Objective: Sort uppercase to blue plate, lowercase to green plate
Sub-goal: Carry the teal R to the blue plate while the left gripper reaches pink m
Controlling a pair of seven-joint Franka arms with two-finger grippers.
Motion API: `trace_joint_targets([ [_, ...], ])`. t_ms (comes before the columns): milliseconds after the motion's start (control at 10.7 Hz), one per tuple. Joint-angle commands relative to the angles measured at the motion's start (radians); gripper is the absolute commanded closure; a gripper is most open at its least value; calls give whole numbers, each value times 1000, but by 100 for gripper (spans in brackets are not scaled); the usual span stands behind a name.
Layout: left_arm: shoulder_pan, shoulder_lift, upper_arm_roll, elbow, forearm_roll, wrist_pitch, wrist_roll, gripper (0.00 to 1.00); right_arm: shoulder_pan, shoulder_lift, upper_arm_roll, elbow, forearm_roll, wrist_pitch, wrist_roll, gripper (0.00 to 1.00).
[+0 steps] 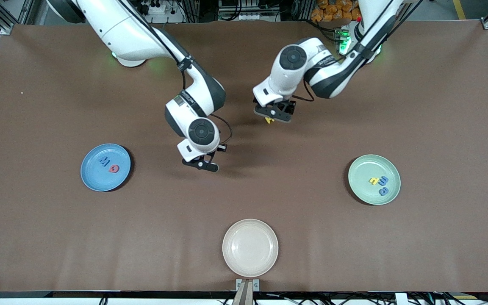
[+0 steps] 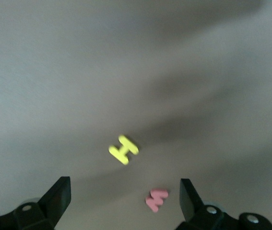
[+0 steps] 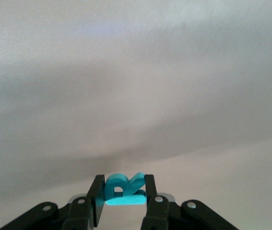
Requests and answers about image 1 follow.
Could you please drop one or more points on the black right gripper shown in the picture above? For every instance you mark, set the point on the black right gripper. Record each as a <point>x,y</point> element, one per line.
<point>220,148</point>

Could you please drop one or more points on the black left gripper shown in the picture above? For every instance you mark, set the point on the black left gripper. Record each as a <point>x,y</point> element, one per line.
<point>287,106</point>

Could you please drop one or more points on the red foam letter Q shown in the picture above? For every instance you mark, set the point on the red foam letter Q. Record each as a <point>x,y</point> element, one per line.
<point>114,169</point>

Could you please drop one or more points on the blue foam uppercase M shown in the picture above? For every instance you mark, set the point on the blue foam uppercase M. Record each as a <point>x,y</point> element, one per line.
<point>104,161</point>

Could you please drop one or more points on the yellow foam lowercase h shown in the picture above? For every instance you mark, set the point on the yellow foam lowercase h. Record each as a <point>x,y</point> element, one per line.
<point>373,181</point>

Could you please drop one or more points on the blue foam lowercase m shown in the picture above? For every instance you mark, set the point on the blue foam lowercase m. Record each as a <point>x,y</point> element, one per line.
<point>384,180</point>

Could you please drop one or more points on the blue foam lowercase a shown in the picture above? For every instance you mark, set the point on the blue foam lowercase a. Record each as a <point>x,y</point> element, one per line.
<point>383,191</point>

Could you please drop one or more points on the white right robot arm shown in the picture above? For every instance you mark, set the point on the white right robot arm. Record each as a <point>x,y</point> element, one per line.
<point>117,25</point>

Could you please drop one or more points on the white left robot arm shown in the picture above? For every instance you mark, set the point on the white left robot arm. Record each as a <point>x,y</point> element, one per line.
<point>288,76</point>

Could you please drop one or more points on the beige plate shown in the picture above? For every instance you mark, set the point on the beige plate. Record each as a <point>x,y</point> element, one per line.
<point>250,248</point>

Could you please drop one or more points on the blue plate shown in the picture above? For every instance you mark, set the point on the blue plate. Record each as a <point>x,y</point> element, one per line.
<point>95,178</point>

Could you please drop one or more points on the green plate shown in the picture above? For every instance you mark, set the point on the green plate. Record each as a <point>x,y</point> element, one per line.
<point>367,195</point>

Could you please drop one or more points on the grey equipment rack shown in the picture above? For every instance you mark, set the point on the grey equipment rack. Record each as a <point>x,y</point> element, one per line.
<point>248,8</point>

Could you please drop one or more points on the pile of orange items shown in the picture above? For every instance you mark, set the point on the pile of orange items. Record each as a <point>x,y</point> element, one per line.
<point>333,8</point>

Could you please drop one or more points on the white power strip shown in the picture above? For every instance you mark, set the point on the white power strip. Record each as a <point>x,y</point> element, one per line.
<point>155,8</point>

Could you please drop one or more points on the brown table cover sheet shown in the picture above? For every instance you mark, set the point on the brown table cover sheet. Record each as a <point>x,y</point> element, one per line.
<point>57,233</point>

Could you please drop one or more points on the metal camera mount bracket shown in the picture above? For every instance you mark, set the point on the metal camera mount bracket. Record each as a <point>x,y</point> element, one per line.
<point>247,292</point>

